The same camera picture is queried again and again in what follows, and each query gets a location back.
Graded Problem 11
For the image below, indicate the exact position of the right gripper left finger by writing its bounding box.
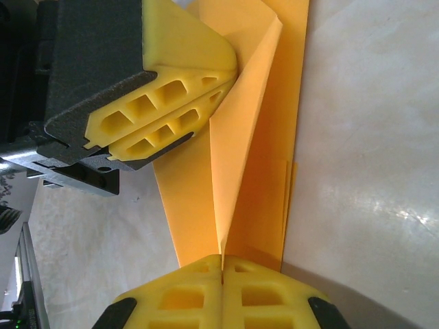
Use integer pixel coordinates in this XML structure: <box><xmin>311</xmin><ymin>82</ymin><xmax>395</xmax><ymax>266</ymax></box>
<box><xmin>92</xmin><ymin>254</ymin><xmax>223</xmax><ymax>329</ymax></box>

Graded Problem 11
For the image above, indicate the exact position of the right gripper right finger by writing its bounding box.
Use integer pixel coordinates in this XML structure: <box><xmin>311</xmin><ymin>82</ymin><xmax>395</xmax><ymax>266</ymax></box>
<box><xmin>222</xmin><ymin>255</ymin><xmax>351</xmax><ymax>329</ymax></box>

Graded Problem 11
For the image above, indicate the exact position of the orange cloth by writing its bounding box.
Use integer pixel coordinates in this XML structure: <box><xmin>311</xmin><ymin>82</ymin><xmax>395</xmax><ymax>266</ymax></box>
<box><xmin>152</xmin><ymin>0</ymin><xmax>311</xmax><ymax>271</ymax></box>

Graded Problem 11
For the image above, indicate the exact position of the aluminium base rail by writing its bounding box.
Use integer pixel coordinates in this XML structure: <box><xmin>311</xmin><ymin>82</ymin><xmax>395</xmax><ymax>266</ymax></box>
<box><xmin>13</xmin><ymin>221</ymin><xmax>51</xmax><ymax>329</ymax></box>

